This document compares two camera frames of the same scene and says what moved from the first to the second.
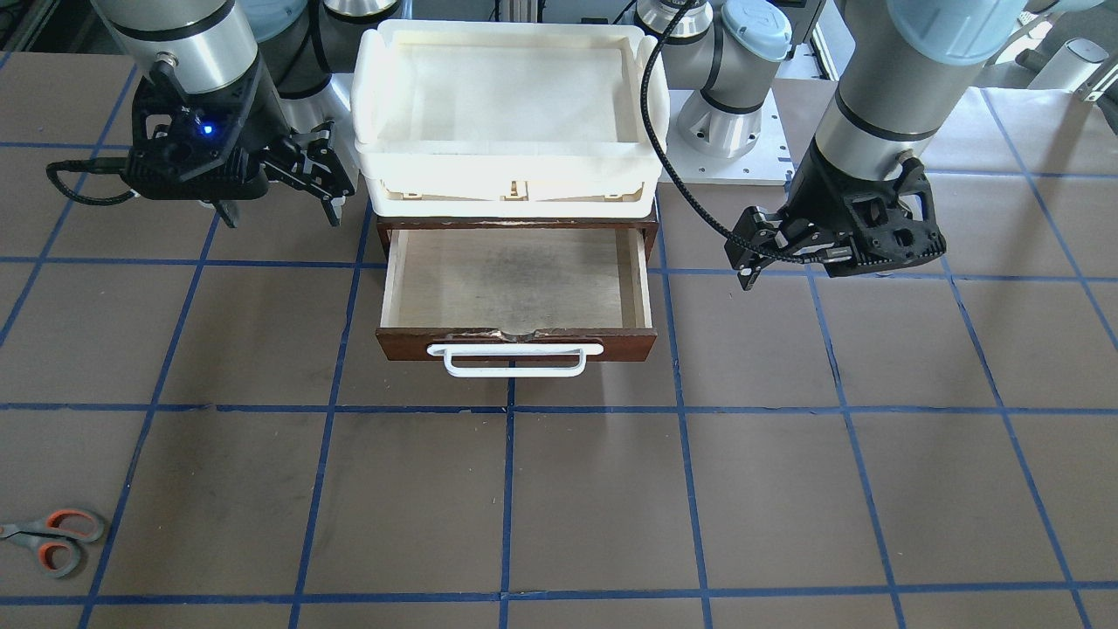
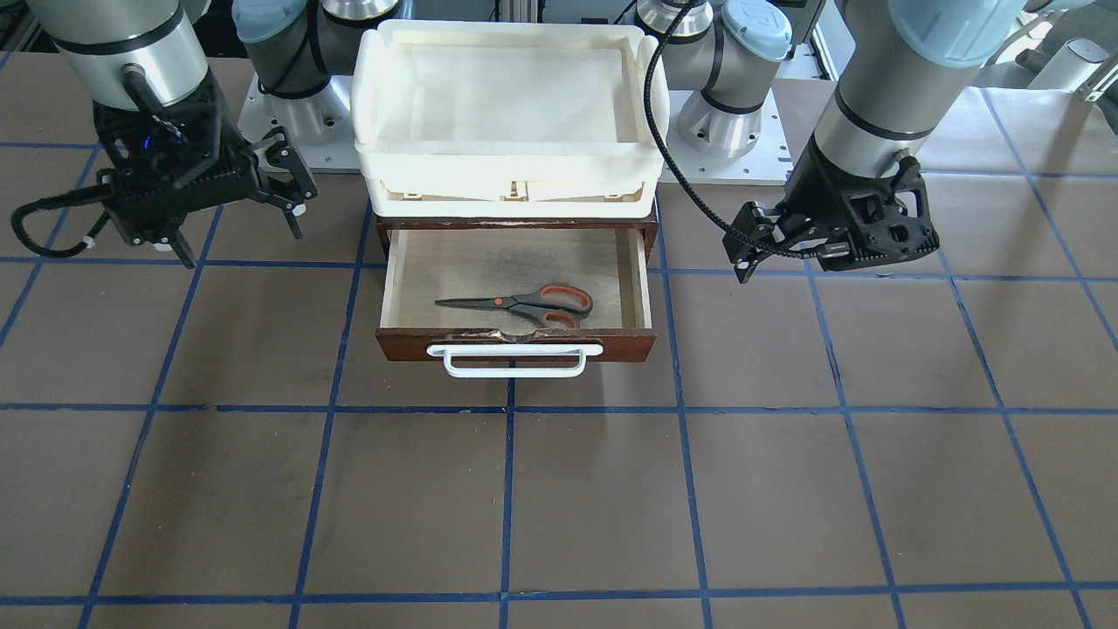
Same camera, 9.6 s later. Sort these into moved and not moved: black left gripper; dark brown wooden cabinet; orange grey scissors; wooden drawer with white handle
Moved: orange grey scissors
Not moved: dark brown wooden cabinet; wooden drawer with white handle; black left gripper
